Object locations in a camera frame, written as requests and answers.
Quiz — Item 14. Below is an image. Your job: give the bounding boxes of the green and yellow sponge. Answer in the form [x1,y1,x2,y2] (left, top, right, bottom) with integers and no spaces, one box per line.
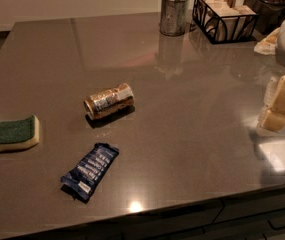
[0,115,40,153]

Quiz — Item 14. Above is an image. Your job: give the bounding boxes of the metal cup with cotton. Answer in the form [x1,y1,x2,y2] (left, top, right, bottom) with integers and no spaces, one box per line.
[160,0,189,37]

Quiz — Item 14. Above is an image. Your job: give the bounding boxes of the orange soda can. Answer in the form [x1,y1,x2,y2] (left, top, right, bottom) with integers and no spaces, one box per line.
[84,83,134,120]

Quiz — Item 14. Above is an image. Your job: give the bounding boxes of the dark counter stand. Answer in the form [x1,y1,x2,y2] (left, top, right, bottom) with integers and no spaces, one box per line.
[243,0,285,34]

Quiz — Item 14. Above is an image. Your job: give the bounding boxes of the crumpled paper packet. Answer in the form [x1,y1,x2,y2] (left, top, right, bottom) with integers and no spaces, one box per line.
[254,28,279,55]

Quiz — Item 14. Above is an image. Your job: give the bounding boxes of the black wire napkin holder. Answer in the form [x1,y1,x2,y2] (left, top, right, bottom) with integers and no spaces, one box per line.
[192,0,260,45]

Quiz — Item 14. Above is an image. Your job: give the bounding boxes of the white paper napkins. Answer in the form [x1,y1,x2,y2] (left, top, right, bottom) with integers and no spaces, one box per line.
[197,0,257,42]

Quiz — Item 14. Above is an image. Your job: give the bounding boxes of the blue snack bar wrapper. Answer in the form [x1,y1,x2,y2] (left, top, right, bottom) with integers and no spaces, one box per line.
[61,143,119,201]

